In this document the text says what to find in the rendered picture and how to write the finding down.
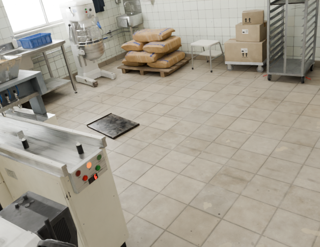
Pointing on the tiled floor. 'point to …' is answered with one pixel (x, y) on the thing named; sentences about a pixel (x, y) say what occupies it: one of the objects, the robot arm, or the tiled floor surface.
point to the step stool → (207, 50)
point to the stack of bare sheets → (112, 125)
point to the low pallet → (155, 68)
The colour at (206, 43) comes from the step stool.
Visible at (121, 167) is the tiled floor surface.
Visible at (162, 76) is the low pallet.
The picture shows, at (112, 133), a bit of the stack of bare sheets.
